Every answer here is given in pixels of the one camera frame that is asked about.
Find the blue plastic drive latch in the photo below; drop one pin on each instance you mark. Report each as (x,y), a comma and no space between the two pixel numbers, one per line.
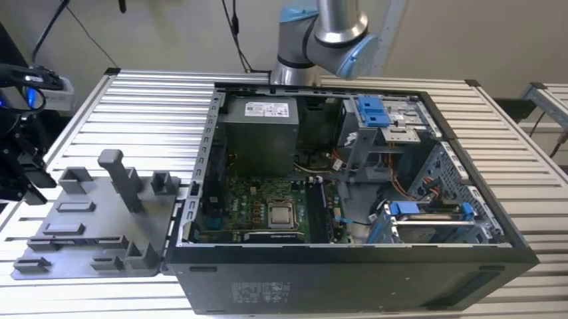
(375,120)
(370,103)

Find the silver CPU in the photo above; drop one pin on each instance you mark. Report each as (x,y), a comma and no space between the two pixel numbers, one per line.
(281,215)

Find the small black hanging object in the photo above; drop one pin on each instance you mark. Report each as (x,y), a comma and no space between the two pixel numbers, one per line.
(122,6)

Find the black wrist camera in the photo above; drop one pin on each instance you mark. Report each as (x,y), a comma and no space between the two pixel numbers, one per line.
(41,79)

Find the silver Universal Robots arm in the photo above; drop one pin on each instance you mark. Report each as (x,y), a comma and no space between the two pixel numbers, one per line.
(338,20)

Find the black RAM slot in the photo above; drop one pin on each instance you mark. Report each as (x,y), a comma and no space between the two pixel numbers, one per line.
(311,212)

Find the hard disk in blue carrier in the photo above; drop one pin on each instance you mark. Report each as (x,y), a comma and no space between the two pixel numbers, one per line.
(402,209)

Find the black graphics card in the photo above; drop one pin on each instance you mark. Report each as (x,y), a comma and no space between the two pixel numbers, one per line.
(273,236)

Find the grey plastic parts rack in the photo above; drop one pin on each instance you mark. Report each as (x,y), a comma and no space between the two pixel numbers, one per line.
(112,222)

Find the green motherboard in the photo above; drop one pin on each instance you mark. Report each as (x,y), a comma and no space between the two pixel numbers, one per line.
(249,199)

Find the grey metal drive cage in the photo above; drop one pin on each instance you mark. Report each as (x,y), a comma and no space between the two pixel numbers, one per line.
(368,156)

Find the black open PC case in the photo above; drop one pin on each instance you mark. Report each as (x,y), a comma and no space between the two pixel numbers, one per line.
(311,282)

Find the grey power supply unit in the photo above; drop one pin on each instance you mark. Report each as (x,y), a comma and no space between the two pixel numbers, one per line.
(257,146)

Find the black diagonal post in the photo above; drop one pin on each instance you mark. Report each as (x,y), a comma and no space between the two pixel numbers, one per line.
(6,43)

